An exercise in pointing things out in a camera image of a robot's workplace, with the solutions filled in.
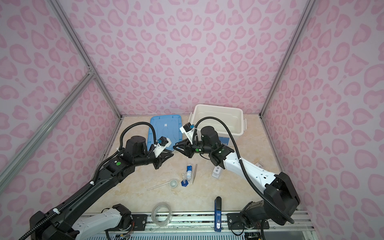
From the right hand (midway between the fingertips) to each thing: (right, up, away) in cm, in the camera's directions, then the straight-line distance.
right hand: (176, 145), depth 70 cm
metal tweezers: (+8, -19, +19) cm, 28 cm away
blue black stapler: (+20, -33, +2) cm, 39 cm away
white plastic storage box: (+35, +16, +35) cm, 52 cm away
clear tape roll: (-8, -38, +3) cm, 39 cm away
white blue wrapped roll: (+5, -18, +18) cm, 25 cm away
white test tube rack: (+21, -17, +16) cm, 31 cm away
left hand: (-3, -3, +2) cm, 4 cm away
